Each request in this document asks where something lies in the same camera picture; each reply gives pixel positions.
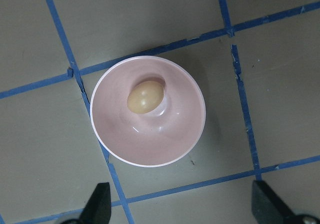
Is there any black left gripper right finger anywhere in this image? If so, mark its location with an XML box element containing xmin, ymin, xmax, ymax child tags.
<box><xmin>251</xmin><ymin>180</ymin><xmax>303</xmax><ymax>224</ymax></box>

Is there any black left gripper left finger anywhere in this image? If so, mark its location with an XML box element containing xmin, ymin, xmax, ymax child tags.
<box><xmin>79</xmin><ymin>182</ymin><xmax>111</xmax><ymax>224</ymax></box>

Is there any brown egg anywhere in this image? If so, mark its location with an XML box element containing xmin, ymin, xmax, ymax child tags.
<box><xmin>127</xmin><ymin>81</ymin><xmax>164</xmax><ymax>114</ymax></box>

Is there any pink bowl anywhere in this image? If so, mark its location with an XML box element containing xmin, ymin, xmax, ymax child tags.
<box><xmin>90</xmin><ymin>56</ymin><xmax>206</xmax><ymax>167</ymax></box>

